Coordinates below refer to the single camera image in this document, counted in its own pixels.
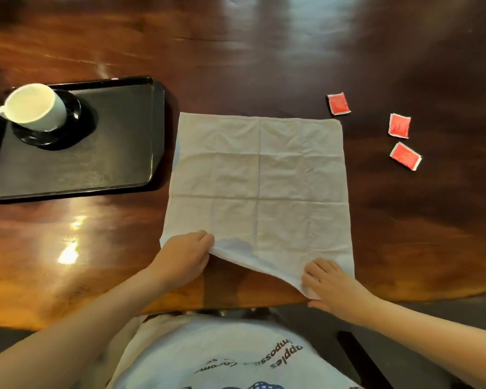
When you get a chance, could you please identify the person's right forearm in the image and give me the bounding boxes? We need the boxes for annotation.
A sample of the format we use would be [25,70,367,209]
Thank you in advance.
[360,297,486,389]

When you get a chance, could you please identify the person's left hand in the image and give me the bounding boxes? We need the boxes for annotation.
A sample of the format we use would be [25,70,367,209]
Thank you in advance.
[151,230,215,291]

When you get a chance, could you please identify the red sachet packet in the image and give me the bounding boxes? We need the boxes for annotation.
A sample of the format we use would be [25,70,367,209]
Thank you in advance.
[388,113,411,139]
[390,142,423,172]
[327,92,352,116]

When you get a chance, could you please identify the black rectangular tray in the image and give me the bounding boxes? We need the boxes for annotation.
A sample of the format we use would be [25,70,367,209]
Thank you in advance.
[0,76,166,202]

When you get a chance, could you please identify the white ceramic cup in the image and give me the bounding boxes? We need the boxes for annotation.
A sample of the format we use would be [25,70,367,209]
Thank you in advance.
[0,83,68,132]

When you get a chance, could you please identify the person's right hand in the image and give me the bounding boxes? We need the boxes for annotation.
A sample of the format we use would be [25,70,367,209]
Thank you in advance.
[302,258,374,325]

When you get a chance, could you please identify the black saucer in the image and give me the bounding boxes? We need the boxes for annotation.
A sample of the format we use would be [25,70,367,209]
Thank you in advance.
[11,90,82,147]

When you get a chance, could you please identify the person's left forearm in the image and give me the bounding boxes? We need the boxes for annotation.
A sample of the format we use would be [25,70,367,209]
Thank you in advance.
[0,266,168,389]

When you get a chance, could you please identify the white cloth napkin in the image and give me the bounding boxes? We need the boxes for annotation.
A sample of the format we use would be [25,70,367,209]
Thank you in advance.
[160,112,355,300]

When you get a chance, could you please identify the white printed t-shirt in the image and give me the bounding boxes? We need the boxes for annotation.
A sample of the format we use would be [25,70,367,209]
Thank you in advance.
[105,314,363,389]

